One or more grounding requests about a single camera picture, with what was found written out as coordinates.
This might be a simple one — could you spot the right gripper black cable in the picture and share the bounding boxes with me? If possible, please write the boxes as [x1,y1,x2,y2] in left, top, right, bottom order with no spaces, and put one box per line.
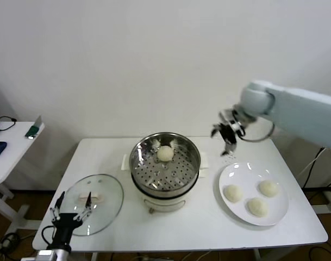
[239,122,276,142]

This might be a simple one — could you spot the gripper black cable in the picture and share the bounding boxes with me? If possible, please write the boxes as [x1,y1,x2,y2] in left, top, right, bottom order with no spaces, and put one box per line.
[41,225,57,248]
[239,122,276,142]

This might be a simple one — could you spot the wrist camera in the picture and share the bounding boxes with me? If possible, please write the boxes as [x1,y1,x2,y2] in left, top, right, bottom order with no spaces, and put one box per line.
[218,107,257,127]
[36,249,60,261]

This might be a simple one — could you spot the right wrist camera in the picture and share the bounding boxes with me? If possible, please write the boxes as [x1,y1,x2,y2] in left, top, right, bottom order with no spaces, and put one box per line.
[218,107,257,127]

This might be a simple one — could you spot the thin white cable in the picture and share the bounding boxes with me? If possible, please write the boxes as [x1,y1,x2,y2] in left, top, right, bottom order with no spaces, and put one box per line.
[295,148,326,178]

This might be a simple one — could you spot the green handled scraper tool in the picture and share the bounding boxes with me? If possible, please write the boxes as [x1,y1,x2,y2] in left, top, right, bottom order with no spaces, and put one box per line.
[24,116,44,140]

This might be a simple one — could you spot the black cable on side table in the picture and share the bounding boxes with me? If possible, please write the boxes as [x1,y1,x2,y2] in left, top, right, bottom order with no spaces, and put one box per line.
[0,116,18,133]

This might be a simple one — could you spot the round glass pot lid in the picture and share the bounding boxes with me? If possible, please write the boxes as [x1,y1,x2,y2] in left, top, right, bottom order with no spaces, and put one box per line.
[58,173,124,237]

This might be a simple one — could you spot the black floor cables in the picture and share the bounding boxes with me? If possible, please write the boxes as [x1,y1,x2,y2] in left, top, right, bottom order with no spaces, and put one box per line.
[0,231,22,257]

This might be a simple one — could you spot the white round plate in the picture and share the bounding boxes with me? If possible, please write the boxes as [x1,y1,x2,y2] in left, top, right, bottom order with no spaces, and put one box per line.
[218,162,290,227]

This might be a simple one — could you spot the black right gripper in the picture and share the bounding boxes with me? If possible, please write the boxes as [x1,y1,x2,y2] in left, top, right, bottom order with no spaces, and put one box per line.
[210,122,245,157]

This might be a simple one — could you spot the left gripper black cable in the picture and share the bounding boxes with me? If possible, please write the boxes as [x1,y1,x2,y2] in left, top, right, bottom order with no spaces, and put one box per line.
[41,225,57,248]

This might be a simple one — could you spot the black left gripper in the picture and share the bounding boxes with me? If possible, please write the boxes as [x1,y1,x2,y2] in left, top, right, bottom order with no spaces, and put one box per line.
[50,191,93,247]

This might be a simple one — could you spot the white steamed baozi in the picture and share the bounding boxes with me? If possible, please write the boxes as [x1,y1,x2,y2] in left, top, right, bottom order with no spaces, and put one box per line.
[157,145,174,162]
[223,184,244,203]
[246,197,269,218]
[258,179,279,197]

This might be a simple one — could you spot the perforated steel steamer basket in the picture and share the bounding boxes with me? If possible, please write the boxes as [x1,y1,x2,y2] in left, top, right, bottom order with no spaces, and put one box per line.
[122,132,211,191]

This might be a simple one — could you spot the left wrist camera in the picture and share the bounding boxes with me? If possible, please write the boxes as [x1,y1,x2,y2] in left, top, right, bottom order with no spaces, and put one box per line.
[36,249,60,261]

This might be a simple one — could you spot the white electric cooker pot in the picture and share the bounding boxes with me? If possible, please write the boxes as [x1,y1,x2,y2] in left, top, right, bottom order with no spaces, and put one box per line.
[131,168,207,215]

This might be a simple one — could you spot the white side table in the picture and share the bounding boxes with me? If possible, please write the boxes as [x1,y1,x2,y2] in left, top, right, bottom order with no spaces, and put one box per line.
[0,121,45,237]

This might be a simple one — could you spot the black plug with cable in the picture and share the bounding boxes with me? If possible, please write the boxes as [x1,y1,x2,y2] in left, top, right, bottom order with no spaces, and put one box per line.
[302,146,328,189]

